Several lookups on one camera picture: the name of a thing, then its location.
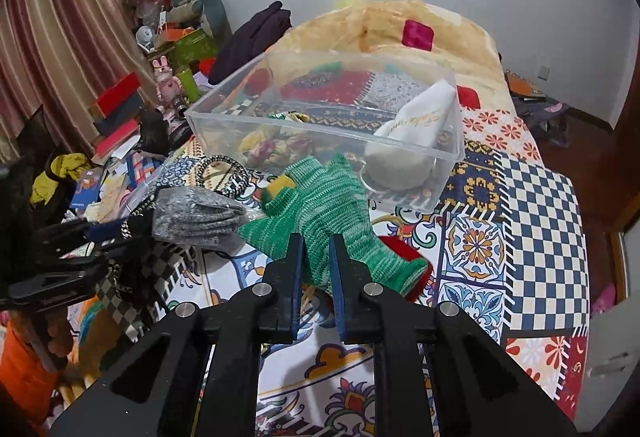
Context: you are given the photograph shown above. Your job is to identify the checkered black white pouch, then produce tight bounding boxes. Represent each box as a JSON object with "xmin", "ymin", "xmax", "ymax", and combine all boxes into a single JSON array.
[{"xmin": 96, "ymin": 210, "xmax": 198, "ymax": 342}]

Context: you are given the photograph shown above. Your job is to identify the green knitted glove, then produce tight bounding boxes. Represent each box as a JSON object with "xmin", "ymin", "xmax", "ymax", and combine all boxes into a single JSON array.
[{"xmin": 239, "ymin": 153, "xmax": 428, "ymax": 295}]

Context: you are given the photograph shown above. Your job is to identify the grey knitted item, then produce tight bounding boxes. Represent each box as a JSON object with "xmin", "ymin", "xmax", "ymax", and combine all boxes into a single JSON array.
[{"xmin": 152, "ymin": 186, "xmax": 248, "ymax": 253}]

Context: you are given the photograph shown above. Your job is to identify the black white braided rope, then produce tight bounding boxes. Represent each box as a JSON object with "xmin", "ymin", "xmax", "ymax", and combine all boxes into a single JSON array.
[{"xmin": 194, "ymin": 154, "xmax": 250, "ymax": 199}]

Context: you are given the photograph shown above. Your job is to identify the green yellow sponge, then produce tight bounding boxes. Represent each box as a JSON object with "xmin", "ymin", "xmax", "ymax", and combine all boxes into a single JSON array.
[{"xmin": 260, "ymin": 175, "xmax": 296, "ymax": 209}]

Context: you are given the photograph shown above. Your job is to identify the red box stack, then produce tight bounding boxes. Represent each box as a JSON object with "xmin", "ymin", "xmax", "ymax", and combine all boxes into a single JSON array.
[{"xmin": 89, "ymin": 73, "xmax": 145, "ymax": 160}]

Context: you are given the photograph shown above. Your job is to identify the white embroidered cloth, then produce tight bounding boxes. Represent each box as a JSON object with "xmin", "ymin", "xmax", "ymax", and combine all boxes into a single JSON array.
[{"xmin": 363, "ymin": 78, "xmax": 457, "ymax": 192}]

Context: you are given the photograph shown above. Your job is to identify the colourful patterned tablecloth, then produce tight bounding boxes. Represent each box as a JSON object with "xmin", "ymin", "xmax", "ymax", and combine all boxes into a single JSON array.
[{"xmin": 164, "ymin": 66, "xmax": 591, "ymax": 437}]

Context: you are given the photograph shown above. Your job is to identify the clear plastic storage box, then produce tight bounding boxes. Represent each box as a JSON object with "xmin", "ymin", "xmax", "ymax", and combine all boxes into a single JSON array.
[{"xmin": 186, "ymin": 51, "xmax": 464, "ymax": 212}]

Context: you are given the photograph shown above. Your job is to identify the pink rabbit figurine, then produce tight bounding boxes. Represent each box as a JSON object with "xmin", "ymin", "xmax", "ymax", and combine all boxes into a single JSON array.
[{"xmin": 152, "ymin": 56, "xmax": 182, "ymax": 108}]

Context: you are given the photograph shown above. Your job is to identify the green cardboard box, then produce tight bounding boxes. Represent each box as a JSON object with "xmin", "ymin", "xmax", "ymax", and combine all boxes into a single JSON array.
[{"xmin": 168, "ymin": 28, "xmax": 218, "ymax": 71}]

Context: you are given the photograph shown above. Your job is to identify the dark purple garment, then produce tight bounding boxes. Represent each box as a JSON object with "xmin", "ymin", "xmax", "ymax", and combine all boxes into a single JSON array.
[{"xmin": 208, "ymin": 1, "xmax": 292, "ymax": 85}]

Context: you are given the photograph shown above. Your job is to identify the beige fleece blanket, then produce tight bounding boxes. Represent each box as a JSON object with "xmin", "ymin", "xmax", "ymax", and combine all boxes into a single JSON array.
[{"xmin": 269, "ymin": 0, "xmax": 504, "ymax": 86}]

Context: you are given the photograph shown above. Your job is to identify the grey green plush toy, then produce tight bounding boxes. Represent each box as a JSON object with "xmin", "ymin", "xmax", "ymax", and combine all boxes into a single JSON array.
[{"xmin": 167, "ymin": 0, "xmax": 231, "ymax": 42}]

